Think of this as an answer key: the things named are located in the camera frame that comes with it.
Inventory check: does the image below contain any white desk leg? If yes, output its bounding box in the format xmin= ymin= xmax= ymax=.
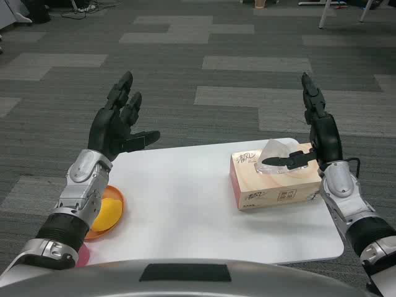
xmin=318 ymin=0 xmax=334 ymax=30
xmin=358 ymin=0 xmax=369 ymax=22

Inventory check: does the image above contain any yellow fruit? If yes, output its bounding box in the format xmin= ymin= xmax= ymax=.
xmin=91 ymin=197 xmax=124 ymax=232

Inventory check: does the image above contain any pink plastic bowl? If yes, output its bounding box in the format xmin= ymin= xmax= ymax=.
xmin=75 ymin=244 xmax=91 ymax=269

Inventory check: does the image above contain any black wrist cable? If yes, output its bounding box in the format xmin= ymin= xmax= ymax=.
xmin=345 ymin=157 xmax=363 ymax=179

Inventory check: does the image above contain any orange plastic plate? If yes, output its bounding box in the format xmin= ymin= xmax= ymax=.
xmin=84 ymin=184 xmax=126 ymax=241

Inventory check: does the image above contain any white furniture base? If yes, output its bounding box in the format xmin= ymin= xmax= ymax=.
xmin=0 ymin=0 xmax=33 ymax=32

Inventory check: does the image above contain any silver robot chest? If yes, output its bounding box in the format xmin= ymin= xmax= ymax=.
xmin=0 ymin=259 xmax=381 ymax=297

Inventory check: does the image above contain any beige tissue box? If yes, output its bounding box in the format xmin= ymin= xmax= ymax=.
xmin=229 ymin=139 xmax=322 ymax=212

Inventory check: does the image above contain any black waste bin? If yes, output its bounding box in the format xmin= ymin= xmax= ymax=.
xmin=28 ymin=0 xmax=52 ymax=24

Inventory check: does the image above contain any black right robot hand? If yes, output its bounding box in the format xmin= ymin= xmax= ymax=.
xmin=257 ymin=72 xmax=343 ymax=171

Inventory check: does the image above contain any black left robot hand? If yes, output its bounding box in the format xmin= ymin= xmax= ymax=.
xmin=87 ymin=71 xmax=161 ymax=162

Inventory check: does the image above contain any black floor cable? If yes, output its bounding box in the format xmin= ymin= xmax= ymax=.
xmin=60 ymin=0 xmax=105 ymax=20

